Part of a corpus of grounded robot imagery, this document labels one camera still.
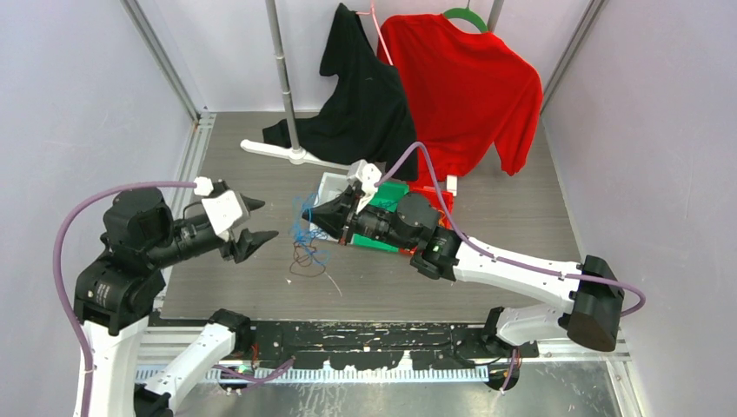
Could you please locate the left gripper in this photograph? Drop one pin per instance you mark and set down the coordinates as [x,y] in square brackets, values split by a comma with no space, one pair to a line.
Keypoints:
[245,242]

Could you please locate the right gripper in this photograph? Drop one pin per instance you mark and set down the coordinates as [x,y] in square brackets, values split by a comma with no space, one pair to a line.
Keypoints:
[338,216]

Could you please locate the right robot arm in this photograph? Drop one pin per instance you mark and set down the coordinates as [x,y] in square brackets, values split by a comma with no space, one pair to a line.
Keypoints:
[580,301]

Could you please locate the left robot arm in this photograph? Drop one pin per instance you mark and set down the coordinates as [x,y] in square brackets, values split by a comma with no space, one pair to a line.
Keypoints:
[114,296]

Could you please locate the white plastic bin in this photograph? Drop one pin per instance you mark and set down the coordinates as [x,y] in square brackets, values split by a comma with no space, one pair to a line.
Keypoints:
[330,186]

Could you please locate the green plastic bin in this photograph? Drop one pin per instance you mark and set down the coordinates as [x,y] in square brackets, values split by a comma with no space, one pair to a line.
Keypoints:
[386,197]

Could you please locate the white clothes rack stand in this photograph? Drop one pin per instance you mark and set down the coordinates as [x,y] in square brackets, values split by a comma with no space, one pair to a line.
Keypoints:
[296,153]

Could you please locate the black t-shirt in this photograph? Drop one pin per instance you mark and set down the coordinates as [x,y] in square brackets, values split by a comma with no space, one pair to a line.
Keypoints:
[367,117]

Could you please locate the red sweatshirt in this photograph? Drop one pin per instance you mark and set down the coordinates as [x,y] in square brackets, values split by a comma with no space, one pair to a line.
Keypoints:
[467,92]

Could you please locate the pink hanger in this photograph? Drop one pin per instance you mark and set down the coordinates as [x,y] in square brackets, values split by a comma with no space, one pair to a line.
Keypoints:
[381,40]

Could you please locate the green hanger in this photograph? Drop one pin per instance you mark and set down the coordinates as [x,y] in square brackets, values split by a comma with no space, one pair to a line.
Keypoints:
[467,15]

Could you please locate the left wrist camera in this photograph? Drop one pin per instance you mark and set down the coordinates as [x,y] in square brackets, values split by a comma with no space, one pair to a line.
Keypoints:
[226,212]

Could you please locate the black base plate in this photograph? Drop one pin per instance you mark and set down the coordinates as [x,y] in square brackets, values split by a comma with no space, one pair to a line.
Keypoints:
[370,345]

